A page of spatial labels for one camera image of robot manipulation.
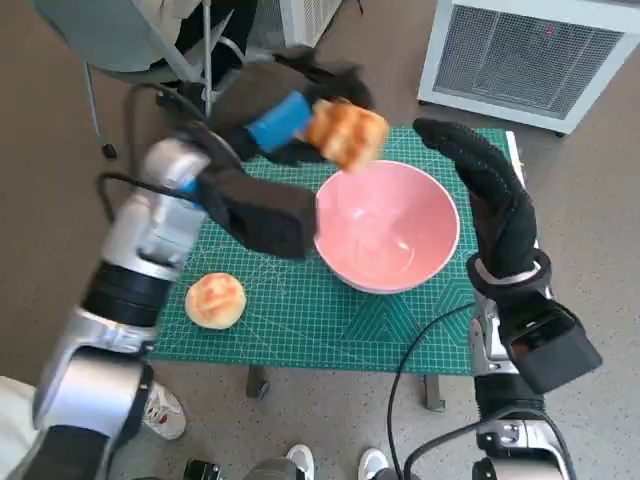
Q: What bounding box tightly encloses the black gloved right hand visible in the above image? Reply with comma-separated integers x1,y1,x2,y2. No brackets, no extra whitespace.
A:
413,118,539,275

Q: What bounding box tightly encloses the black left hand blue tape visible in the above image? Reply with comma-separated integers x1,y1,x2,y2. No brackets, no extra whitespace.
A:
217,47,376,169

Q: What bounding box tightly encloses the long toy bread loaf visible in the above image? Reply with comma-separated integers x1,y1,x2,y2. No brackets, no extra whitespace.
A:
303,98,391,175

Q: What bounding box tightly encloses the pink bowl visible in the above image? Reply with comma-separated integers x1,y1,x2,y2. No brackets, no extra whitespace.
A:
313,160,461,295

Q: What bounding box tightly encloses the round toy bread bun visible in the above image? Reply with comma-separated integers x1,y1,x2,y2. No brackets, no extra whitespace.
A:
184,272,248,330

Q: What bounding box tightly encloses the seated person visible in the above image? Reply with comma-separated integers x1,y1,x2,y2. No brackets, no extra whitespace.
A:
148,0,275,87

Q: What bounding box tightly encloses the small white grilled cabinet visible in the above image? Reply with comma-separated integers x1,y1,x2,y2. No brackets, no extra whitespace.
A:
249,0,347,50

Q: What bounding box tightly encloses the large white grilled air unit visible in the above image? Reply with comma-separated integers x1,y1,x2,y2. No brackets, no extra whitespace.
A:
417,0,640,137

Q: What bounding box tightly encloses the grey office chair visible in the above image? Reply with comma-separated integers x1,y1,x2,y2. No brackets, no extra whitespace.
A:
29,0,251,160

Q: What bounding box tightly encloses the green cutting mat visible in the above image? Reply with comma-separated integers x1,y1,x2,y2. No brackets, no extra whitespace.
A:
149,125,524,376

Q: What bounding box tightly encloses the grey table leg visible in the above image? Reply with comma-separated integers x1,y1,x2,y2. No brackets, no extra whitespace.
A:
423,374,446,413
245,366,273,400

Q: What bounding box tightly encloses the white shoe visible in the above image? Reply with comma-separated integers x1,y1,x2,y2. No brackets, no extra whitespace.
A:
359,447,391,480
285,443,316,480

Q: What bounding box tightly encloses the person in white clothes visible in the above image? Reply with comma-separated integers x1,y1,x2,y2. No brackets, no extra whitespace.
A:
0,374,188,480

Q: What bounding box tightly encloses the black glossy device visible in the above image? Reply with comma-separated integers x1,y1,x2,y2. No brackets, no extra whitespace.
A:
182,457,222,480

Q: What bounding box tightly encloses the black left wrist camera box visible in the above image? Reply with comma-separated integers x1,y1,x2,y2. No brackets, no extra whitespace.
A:
199,167,321,260

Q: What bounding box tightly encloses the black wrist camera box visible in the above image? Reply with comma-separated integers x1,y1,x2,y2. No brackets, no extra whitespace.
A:
499,287,604,396
199,167,321,260

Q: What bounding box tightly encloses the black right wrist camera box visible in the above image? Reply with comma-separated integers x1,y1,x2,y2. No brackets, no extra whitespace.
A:
499,287,604,396

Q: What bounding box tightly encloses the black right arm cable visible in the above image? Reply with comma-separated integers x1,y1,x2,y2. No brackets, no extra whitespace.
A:
387,302,476,480

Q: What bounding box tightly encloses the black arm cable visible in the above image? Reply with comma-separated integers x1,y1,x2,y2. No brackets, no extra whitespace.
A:
387,302,476,480
96,82,210,225

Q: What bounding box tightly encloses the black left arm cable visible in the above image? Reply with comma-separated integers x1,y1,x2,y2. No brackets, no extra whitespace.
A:
96,82,210,225

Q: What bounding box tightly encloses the black looped shoulder cable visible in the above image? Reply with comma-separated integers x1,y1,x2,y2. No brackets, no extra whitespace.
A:
403,404,577,480

